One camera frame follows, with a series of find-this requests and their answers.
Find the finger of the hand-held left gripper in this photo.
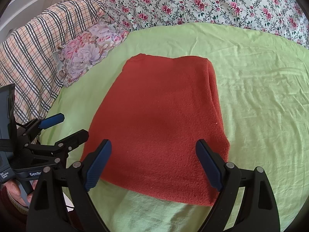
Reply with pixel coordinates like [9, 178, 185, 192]
[16, 113, 65, 148]
[24, 129, 89, 171]

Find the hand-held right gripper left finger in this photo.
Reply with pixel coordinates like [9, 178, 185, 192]
[26, 139, 114, 232]

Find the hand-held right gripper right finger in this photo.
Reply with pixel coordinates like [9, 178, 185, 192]
[195, 139, 281, 232]

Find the red-orange towel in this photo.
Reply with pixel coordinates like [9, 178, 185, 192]
[81, 54, 230, 207]

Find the person's left forearm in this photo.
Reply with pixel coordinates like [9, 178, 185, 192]
[0, 188, 31, 226]

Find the person's left hand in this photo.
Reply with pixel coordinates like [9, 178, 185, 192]
[5, 178, 39, 209]

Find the plaid blanket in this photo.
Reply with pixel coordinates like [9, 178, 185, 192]
[0, 0, 110, 148]

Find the purple floral pillow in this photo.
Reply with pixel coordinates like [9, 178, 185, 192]
[53, 17, 129, 88]

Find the light green bed sheet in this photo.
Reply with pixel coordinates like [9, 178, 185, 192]
[40, 22, 309, 232]

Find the white door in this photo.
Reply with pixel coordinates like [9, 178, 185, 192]
[0, 0, 64, 44]

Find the white floral quilt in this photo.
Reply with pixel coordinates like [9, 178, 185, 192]
[101, 0, 309, 49]

